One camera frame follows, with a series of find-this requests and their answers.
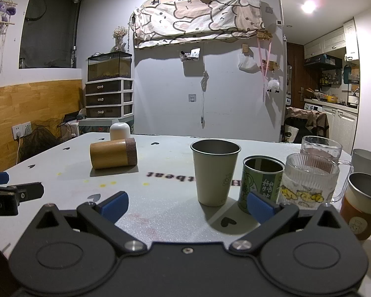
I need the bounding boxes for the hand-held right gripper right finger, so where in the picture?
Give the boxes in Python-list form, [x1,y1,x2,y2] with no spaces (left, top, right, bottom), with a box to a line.
[228,191,350,256]

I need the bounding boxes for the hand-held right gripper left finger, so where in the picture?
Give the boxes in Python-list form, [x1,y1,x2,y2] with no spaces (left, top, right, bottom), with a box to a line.
[37,191,148,256]

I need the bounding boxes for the bamboo cup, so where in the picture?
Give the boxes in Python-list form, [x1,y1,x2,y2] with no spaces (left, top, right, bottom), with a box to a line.
[90,138,139,170]

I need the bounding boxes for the green printed tin cup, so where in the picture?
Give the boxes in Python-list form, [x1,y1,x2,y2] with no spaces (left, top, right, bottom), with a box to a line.
[238,156,284,215]

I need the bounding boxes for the grey metal cup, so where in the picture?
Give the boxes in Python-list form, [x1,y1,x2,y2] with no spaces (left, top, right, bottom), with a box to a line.
[190,139,241,207]

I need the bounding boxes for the clear glass cup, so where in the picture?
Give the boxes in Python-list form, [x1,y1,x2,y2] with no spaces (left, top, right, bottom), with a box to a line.
[301,136,343,165]

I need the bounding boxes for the metal cup with brown sleeve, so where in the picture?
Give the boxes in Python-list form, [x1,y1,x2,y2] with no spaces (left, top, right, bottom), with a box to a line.
[340,172,371,241]

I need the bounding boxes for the white cup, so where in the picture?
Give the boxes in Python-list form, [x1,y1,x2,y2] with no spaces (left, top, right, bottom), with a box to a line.
[350,148,371,179]

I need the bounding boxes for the black net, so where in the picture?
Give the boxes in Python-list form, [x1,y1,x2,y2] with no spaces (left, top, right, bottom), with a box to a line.
[18,121,64,162]

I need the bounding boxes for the ribbed glass mug yellow print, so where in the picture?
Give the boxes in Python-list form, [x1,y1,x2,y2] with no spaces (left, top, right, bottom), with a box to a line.
[278,153,355,208]

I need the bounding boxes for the white round speaker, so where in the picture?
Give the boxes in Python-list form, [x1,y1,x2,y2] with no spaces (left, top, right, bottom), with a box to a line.
[109,123,131,142]

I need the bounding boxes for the green printed cabinet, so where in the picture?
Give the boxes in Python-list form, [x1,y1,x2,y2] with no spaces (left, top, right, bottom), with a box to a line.
[77,117,134,137]

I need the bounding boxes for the chair with brown clothing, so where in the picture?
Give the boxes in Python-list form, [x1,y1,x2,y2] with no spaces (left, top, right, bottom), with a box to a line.
[284,106,330,145]

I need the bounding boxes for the white plastic drawer unit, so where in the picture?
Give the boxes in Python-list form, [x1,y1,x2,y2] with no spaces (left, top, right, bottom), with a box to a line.
[85,78,134,119]

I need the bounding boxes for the white kitchen counter cabinet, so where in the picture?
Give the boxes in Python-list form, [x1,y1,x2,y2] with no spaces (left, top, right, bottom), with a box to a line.
[303,98,359,155]

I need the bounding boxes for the white sheep plush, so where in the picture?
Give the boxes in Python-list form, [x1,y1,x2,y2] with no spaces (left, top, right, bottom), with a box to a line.
[265,79,281,95]

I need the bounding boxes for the glass fish tank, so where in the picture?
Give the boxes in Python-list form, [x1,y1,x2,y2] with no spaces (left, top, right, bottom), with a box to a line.
[87,51,133,83]

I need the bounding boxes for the white face mask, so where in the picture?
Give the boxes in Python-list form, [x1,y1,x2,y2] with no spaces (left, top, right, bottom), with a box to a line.
[237,52,262,74]

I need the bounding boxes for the black range hood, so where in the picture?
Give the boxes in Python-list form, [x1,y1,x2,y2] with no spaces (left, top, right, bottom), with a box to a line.
[303,53,344,69]

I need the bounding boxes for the purple plush toy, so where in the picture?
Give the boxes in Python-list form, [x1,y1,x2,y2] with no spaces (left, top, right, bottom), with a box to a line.
[0,0,18,23]

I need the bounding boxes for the dried flowers in vase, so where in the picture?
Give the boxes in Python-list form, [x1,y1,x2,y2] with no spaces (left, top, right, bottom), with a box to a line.
[113,25,128,52]

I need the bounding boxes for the printed pink bear cloth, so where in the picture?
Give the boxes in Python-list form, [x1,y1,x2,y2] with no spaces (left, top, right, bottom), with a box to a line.
[132,0,265,49]

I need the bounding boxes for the white wall socket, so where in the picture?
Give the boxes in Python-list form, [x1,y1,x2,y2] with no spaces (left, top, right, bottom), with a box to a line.
[12,122,33,140]

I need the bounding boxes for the hanging white cable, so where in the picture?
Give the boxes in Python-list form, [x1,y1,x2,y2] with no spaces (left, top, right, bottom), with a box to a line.
[200,70,209,128]

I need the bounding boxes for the clear wall organizer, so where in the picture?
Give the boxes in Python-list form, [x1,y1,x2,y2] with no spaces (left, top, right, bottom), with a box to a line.
[180,48,201,62]

